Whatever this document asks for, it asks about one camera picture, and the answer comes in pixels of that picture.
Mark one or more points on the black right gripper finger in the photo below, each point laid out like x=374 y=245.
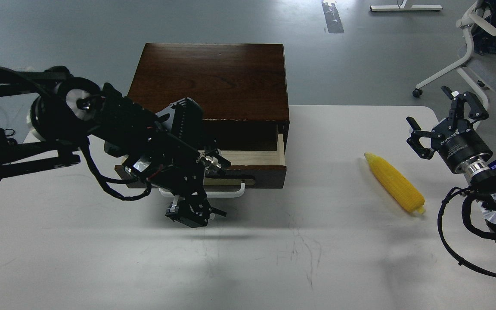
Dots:
x=464 y=105
x=414 y=140

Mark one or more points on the wooden drawer with white handle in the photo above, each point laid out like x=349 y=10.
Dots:
x=258 y=161

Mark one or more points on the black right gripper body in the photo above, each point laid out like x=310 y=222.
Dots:
x=458 y=143

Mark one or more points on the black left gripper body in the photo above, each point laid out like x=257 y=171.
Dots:
x=163 y=148

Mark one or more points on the yellow corn cob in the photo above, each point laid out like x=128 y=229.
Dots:
x=405 y=194

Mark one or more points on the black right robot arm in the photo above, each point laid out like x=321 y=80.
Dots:
x=479 y=208

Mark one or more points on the white office chair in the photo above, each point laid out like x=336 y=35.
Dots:
x=477 y=59

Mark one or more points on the white desk base foot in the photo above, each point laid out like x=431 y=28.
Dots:
x=405 y=6

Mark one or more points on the dark wooden drawer cabinet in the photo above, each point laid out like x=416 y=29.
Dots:
x=242 y=89

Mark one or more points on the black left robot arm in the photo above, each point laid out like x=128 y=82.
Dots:
x=72 y=114

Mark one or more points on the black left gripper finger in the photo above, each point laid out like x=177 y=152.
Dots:
x=214 y=162
x=193 y=212

